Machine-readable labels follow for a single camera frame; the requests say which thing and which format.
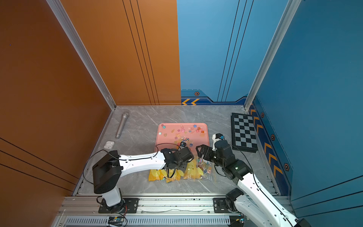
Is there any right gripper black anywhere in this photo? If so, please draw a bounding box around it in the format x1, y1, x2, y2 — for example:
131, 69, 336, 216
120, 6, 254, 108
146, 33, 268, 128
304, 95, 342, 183
195, 144, 226, 169

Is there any yellow duck ziploc bag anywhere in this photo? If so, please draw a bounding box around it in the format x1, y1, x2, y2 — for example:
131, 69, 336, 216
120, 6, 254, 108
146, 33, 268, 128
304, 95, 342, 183
148, 169, 171, 182
165, 169, 184, 183
183, 157, 216, 182

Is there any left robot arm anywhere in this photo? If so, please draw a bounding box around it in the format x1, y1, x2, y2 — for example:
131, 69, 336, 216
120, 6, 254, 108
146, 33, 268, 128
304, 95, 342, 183
92, 147, 194, 213

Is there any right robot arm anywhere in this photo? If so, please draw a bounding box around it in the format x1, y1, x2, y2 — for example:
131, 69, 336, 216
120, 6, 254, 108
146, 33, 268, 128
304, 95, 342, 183
196, 140, 310, 227

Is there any pink plastic tray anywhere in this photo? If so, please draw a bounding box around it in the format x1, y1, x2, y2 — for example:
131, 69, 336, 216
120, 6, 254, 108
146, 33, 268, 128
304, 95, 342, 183
156, 123, 209, 155

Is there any black white chessboard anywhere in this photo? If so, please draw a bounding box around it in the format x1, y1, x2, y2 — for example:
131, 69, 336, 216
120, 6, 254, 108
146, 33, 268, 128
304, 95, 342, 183
231, 113, 258, 153

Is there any silver microphone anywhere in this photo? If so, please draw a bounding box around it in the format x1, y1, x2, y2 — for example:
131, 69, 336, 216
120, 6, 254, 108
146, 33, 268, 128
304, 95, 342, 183
115, 112, 129, 139

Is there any white earbuds case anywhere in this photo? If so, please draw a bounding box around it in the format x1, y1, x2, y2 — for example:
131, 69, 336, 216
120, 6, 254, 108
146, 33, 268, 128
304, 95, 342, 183
104, 141, 115, 150

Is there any right green circuit board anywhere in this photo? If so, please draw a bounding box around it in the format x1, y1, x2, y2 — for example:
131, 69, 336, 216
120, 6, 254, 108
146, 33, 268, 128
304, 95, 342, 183
229, 216, 244, 227

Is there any green circuit board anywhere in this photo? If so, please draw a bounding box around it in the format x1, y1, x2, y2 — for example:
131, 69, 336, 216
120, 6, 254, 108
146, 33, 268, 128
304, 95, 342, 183
107, 216, 127, 227
229, 216, 244, 227

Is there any left green circuit board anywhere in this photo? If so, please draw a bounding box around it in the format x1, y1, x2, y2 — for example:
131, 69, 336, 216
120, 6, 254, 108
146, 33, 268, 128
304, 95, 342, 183
107, 216, 127, 227

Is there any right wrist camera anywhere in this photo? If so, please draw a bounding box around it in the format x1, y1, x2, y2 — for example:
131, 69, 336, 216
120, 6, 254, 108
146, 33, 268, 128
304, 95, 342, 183
212, 133, 225, 151

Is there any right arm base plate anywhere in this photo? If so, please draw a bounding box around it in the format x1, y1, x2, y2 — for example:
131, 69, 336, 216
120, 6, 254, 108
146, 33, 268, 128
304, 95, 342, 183
213, 197, 236, 213

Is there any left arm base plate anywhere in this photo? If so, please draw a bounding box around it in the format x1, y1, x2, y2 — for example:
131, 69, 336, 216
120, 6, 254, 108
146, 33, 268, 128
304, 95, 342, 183
96, 198, 140, 214

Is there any aluminium front rail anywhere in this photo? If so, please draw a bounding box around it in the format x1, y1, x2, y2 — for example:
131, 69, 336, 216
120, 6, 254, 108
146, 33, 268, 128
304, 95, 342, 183
56, 194, 225, 216

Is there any right aluminium corner post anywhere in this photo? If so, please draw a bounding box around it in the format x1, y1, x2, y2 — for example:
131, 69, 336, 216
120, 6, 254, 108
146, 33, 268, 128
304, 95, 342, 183
244, 0, 301, 113

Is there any aluminium corner post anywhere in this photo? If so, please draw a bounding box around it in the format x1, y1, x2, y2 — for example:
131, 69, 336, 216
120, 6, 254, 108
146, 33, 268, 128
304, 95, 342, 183
244, 0, 301, 113
46, 0, 117, 110

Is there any left aluminium corner post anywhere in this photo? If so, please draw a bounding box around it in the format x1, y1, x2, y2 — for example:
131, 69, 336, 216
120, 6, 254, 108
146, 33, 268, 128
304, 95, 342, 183
46, 0, 117, 110

